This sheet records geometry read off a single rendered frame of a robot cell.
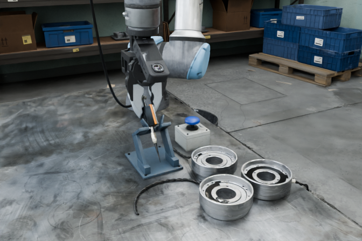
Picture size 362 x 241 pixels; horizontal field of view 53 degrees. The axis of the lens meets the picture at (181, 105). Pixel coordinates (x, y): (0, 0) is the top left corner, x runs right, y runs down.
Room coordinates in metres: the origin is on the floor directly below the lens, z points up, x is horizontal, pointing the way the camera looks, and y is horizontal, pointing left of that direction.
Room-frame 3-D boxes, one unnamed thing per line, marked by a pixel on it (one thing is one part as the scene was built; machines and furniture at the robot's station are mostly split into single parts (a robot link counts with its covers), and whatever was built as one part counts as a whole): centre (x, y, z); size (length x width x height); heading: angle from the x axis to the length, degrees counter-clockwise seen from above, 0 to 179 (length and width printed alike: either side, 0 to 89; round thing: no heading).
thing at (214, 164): (0.73, -0.07, 0.82); 0.10 x 0.10 x 0.04
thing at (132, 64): (0.81, 0.09, 1.06); 0.09 x 0.08 x 0.12; 27
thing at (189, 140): (0.87, -0.03, 0.82); 0.08 x 0.07 x 0.05; 26
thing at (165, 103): (1.17, 0.12, 0.85); 0.15 x 0.15 x 0.10
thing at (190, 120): (0.87, -0.03, 0.85); 0.04 x 0.04 x 0.05
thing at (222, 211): (0.60, -0.09, 0.82); 0.10 x 0.10 x 0.04
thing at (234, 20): (5.01, -0.69, 0.67); 0.52 x 0.43 x 0.43; 116
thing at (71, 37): (4.08, 1.27, 0.56); 0.52 x 0.38 x 0.22; 113
